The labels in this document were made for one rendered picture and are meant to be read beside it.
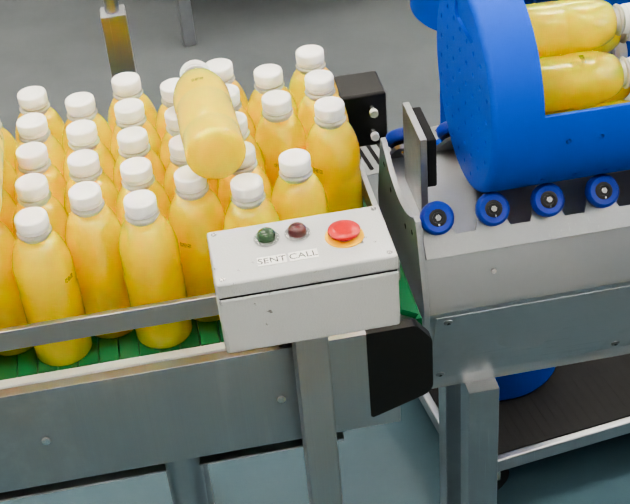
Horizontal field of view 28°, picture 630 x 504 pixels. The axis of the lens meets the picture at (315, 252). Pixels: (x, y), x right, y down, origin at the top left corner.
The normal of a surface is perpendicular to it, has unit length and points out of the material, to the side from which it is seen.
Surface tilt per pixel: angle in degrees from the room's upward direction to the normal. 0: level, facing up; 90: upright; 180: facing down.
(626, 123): 90
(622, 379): 0
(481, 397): 90
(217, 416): 90
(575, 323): 109
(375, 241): 0
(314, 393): 90
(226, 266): 0
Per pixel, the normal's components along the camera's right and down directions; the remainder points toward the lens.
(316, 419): 0.18, 0.59
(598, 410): -0.07, -0.79
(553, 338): 0.16, 0.82
